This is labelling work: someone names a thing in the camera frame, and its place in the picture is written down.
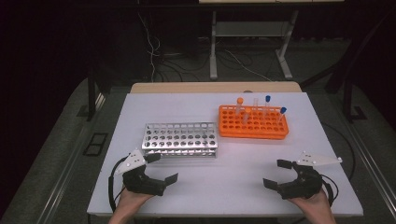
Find black floor outlet frame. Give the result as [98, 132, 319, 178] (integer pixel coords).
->
[82, 132, 109, 158]

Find black floor cable bundle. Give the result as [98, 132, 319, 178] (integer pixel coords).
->
[154, 50, 213, 82]

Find person's right hand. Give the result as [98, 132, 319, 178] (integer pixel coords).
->
[287, 189, 332, 219]

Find person's left hand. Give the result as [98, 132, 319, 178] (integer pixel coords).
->
[116, 186, 155, 217]

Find grey metal stand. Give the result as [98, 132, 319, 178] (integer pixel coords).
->
[209, 8, 294, 81]

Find tall orange-capped test tube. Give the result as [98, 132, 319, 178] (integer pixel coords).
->
[235, 96, 245, 117]

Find thin white cable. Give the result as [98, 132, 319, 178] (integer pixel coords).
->
[136, 11, 157, 84]

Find black floor cable loop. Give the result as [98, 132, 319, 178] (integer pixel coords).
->
[321, 122, 357, 181]

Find left hand-held gripper black cable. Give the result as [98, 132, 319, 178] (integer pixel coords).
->
[107, 156, 131, 213]

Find black metal stand post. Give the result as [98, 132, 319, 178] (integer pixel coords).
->
[343, 83, 369, 124]

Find short orange-capped test tube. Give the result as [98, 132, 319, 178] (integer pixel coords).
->
[242, 106, 252, 125]

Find hand-held gripper black cable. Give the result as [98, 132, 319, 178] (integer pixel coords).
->
[107, 156, 131, 213]
[320, 173, 340, 207]

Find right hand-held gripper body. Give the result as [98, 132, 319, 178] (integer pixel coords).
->
[277, 150, 344, 201]

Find silver metal test tube rack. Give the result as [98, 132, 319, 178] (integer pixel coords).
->
[141, 121, 219, 159]

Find right hand-held gripper black cable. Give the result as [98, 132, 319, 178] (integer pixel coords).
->
[320, 173, 340, 207]

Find orange plastic test tube rack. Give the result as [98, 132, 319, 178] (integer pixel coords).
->
[218, 104, 290, 140]

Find metal floor rail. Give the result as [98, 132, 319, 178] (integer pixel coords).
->
[36, 92, 107, 224]
[338, 117, 396, 208]

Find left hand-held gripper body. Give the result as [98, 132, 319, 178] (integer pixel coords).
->
[115, 148, 166, 197]

